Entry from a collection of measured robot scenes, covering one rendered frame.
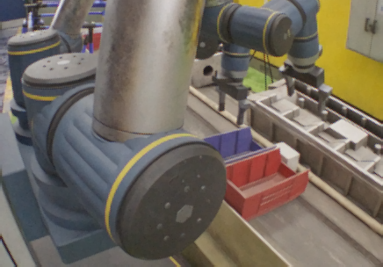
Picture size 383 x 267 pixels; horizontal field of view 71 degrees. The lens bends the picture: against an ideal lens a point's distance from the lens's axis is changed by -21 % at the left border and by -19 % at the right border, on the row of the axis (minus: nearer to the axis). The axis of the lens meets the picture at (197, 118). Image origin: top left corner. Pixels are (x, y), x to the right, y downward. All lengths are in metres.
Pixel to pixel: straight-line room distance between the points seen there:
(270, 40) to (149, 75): 0.37
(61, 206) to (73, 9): 0.76
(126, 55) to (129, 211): 0.18
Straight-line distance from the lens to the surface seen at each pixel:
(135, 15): 0.38
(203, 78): 2.21
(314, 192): 1.37
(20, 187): 0.81
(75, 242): 0.75
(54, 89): 0.59
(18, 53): 1.03
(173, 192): 0.40
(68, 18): 1.25
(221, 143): 1.40
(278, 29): 0.71
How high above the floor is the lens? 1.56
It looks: 26 degrees down
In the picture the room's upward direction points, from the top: 3 degrees clockwise
